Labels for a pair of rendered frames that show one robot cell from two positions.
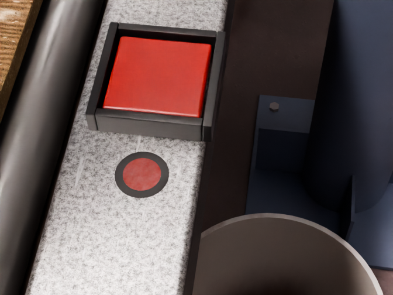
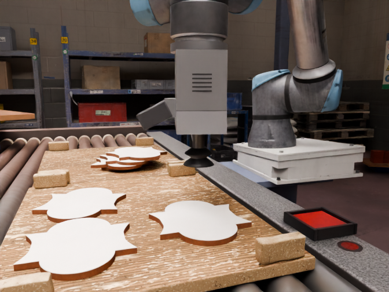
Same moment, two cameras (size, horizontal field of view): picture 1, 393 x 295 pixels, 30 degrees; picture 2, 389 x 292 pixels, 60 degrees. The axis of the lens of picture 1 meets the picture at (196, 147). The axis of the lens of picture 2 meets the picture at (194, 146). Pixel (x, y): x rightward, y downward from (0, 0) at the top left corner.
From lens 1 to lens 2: 0.45 m
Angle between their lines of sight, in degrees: 51
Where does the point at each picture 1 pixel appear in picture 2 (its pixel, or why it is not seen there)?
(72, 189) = (334, 255)
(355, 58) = not seen: outside the picture
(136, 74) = (312, 220)
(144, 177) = (352, 246)
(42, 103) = not seen: hidden behind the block
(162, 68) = (318, 217)
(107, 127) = (321, 236)
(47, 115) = not seen: hidden behind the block
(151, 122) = (337, 227)
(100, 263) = (378, 269)
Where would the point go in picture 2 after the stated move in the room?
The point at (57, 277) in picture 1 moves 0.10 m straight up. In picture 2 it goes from (371, 277) to (380, 192)
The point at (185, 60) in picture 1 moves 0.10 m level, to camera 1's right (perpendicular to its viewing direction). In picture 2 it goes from (321, 215) to (363, 204)
